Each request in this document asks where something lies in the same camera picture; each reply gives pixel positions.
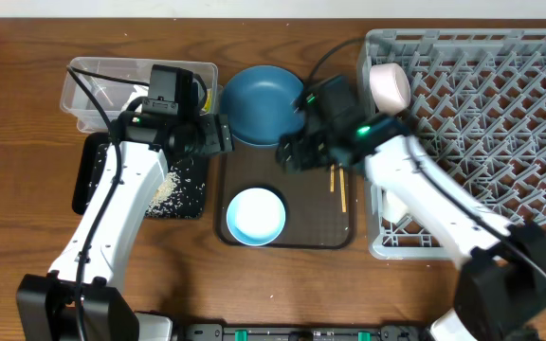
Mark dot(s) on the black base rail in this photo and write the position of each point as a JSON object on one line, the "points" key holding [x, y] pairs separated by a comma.
{"points": [[217, 332]]}

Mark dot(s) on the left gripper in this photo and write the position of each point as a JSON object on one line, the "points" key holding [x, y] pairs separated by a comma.
{"points": [[218, 139]]}

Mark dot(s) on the white cup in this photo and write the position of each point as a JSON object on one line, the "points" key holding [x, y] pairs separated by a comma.
{"points": [[393, 209]]}

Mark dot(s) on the yellow green snack wrapper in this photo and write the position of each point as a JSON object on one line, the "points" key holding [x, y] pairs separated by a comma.
{"points": [[208, 102]]}

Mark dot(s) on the light blue bowl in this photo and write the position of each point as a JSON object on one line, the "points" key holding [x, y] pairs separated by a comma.
{"points": [[256, 216]]}

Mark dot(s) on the dark brown serving tray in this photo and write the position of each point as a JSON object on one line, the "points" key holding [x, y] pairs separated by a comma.
{"points": [[313, 214]]}

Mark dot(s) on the dark blue plate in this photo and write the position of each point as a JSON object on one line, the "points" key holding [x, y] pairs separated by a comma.
{"points": [[259, 103]]}

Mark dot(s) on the wooden chopstick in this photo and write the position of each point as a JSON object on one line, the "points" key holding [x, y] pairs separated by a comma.
{"points": [[341, 178], [332, 178]]}

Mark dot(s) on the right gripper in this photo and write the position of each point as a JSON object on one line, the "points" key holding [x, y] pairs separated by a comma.
{"points": [[287, 154]]}

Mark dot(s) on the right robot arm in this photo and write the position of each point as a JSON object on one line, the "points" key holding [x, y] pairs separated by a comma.
{"points": [[502, 281]]}

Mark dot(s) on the spilled rice grains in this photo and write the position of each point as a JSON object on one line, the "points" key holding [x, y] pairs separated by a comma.
{"points": [[148, 186]]}

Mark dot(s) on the right wooden chopstick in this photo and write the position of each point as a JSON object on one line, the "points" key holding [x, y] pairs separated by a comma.
{"points": [[341, 178]]}

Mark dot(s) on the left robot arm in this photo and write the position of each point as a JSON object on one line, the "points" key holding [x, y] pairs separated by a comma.
{"points": [[80, 296]]}

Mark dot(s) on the white tissue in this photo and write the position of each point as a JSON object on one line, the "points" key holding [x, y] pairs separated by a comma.
{"points": [[134, 103]]}

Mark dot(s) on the clear plastic bin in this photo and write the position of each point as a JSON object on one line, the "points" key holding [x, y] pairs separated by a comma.
{"points": [[119, 79]]}

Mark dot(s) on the black waste tray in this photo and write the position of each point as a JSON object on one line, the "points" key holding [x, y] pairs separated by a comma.
{"points": [[182, 195]]}

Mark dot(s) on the left wooden chopstick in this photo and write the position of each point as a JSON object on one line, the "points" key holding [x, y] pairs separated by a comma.
{"points": [[332, 178]]}

